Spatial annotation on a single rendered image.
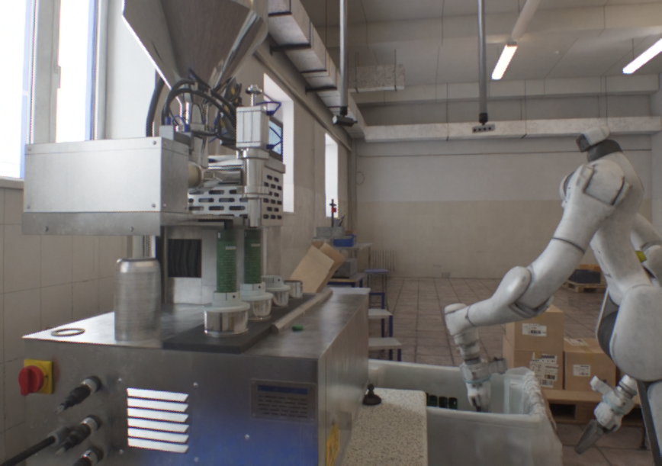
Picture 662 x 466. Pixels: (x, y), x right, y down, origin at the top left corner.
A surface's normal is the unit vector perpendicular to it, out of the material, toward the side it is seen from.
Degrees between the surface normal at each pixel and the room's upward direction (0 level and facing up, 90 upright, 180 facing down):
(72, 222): 90
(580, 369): 90
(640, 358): 90
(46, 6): 90
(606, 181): 73
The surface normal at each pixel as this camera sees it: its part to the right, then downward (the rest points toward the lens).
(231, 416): -0.20, -0.02
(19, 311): 0.98, 0.00
